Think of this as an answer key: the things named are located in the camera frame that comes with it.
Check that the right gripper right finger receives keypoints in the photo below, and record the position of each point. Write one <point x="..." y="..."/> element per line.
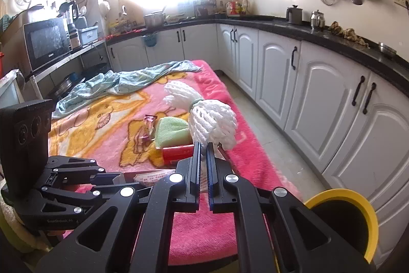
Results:
<point x="220" y="201"/>

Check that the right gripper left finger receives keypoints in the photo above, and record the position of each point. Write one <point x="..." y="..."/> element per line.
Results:
<point x="187" y="193"/>

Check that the red tube package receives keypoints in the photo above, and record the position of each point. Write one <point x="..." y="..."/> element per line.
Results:
<point x="172" y="155"/>

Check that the white tissue packet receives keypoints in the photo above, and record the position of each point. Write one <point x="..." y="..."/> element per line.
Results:
<point x="148" y="178"/>

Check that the green foam net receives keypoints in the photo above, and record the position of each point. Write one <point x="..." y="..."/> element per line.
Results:
<point x="172" y="131"/>

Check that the white foam fruit net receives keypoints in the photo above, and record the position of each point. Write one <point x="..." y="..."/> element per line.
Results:
<point x="210" y="121"/>

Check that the yellow rim trash bin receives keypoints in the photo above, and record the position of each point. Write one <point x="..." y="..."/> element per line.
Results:
<point x="331" y="236"/>

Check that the pink cartoon blanket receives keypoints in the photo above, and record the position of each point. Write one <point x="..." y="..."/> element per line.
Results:
<point x="110" y="129"/>

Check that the light blue cloth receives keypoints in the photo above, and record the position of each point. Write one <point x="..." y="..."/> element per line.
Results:
<point x="117" y="84"/>

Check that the lower white cabinets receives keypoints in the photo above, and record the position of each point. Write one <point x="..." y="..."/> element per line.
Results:
<point x="349" y="123"/>

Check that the teal hanging basket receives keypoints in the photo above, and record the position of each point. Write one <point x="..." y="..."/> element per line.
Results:
<point x="150" y="40"/>

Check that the microwave oven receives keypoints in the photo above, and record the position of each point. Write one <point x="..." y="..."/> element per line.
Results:
<point x="46" y="41"/>

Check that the steel stock pot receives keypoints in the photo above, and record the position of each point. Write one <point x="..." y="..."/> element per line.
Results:
<point x="155" y="19"/>

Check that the condiment bottles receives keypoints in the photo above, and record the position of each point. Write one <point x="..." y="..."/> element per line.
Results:
<point x="236" y="8"/>

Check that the dark kettle pot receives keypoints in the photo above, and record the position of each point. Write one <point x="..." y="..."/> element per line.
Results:
<point x="294" y="15"/>

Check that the steel teapot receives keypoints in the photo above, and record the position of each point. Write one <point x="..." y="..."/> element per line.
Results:
<point x="317" y="20"/>

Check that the ginger roots pile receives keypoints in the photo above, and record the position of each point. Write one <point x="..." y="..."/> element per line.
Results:
<point x="348" y="34"/>

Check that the black countertop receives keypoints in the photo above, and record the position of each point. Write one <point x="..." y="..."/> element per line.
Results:
<point x="394" y="70"/>

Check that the steel bowl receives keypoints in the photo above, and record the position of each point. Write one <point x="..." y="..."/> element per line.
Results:
<point x="387" y="50"/>

